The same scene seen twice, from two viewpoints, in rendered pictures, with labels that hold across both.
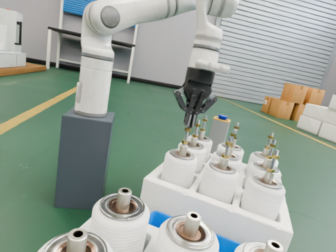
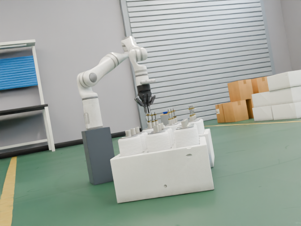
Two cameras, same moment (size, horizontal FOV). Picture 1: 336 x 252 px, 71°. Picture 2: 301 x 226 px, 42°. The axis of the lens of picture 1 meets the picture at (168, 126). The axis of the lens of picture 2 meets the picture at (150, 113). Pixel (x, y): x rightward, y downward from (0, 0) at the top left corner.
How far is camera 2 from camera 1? 1.53 m
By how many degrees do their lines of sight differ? 16
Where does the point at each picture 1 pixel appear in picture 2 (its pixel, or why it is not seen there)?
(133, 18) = (101, 74)
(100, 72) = (95, 104)
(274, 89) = (225, 95)
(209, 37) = (141, 70)
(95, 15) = (87, 79)
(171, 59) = not seen: hidden behind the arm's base
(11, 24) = not seen: outside the picture
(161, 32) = (70, 80)
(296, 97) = (243, 93)
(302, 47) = (233, 41)
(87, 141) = (101, 141)
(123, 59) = (34, 127)
